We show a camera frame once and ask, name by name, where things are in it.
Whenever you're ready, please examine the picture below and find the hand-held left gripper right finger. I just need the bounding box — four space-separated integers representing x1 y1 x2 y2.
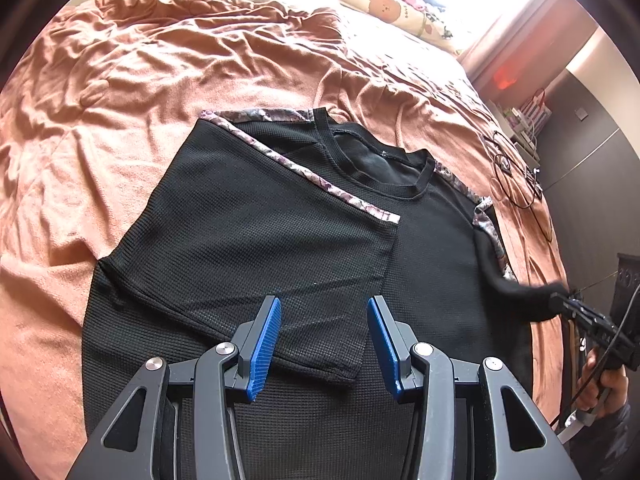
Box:
366 296 583 480

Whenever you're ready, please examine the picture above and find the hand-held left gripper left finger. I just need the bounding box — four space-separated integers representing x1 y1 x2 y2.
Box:
65 295 283 480

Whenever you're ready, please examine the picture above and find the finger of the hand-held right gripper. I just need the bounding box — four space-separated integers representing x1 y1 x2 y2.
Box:
549 292 608 333

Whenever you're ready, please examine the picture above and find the black shirt with floral trim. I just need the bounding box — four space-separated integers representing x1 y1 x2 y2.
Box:
80 107 571 480

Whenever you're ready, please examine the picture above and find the person's right forearm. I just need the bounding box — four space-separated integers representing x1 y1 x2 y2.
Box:
582 402 638 480

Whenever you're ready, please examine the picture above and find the person's right hand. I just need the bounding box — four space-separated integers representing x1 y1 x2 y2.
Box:
579 345 632 418

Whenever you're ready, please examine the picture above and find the dark wardrobe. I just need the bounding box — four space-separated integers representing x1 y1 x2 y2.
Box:
537 67 640 281

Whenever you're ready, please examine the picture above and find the pink curtain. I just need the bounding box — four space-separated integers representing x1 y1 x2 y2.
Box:
460 0 601 106

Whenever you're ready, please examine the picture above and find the brown blanket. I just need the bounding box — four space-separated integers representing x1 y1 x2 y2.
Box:
0 0 568 480

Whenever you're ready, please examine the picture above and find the bear-print pillow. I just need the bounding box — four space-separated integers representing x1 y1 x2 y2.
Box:
280 0 481 56

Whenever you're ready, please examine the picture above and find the black cable bundle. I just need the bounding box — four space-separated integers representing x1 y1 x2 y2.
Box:
480 129 556 241

